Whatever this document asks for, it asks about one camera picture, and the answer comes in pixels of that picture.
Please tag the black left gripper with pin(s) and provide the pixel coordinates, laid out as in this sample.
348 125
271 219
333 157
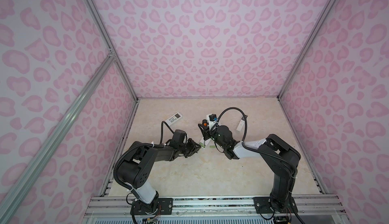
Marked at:
194 148

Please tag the white remote with eco sticker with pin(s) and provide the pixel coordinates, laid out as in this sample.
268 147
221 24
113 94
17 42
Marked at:
204 141

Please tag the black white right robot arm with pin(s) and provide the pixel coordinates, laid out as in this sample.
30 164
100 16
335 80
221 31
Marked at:
279 156

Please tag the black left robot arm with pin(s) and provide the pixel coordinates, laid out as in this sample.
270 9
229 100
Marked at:
133 168

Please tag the slim white remote with display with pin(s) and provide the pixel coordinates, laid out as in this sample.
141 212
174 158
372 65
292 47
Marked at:
242 124

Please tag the white air conditioner remote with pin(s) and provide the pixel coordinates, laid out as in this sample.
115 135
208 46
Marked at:
174 118

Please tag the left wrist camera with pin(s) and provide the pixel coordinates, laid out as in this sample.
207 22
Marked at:
178 138

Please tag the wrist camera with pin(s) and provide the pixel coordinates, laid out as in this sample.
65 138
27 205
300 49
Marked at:
178 138
211 119

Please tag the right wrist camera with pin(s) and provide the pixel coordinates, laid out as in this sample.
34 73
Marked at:
211 119

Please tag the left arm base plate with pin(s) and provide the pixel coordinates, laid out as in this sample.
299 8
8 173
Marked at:
162 206

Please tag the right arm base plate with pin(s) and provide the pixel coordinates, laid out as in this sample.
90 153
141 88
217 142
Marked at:
268 205

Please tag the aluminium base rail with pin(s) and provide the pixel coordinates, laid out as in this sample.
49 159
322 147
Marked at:
312 209

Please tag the aluminium corner frame post left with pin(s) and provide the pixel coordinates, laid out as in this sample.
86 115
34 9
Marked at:
92 8

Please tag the aluminium corner frame post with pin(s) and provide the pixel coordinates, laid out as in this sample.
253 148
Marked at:
92 8
325 13

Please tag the aluminium diagonal frame bar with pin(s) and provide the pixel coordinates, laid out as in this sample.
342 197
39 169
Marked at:
21 188

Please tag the aluminium corner frame post right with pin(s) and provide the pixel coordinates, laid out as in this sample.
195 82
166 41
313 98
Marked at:
325 13

